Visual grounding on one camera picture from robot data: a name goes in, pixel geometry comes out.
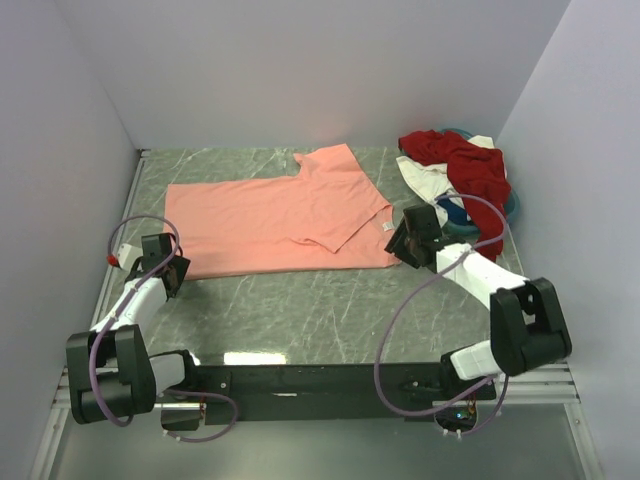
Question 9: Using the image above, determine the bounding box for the pink t shirt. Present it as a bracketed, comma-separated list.
[165, 144, 398, 280]

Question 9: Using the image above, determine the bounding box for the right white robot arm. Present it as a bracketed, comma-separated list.
[385, 204, 573, 399]

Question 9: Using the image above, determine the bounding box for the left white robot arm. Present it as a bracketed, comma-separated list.
[66, 233, 200, 426]

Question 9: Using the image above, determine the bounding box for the blue t shirt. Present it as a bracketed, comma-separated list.
[434, 195, 472, 226]

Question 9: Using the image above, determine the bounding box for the white t shirt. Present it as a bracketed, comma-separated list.
[396, 133, 495, 226]

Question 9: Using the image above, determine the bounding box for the red t shirt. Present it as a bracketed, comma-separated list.
[398, 130, 511, 241]

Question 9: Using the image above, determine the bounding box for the teal plastic basin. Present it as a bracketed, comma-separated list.
[430, 128, 522, 239]

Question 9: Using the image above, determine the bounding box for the black base beam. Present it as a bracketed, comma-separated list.
[161, 363, 480, 432]

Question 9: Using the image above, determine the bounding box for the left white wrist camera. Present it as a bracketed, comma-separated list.
[107, 243, 143, 271]

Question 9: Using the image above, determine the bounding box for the aluminium rail frame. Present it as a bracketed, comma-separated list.
[28, 362, 580, 479]

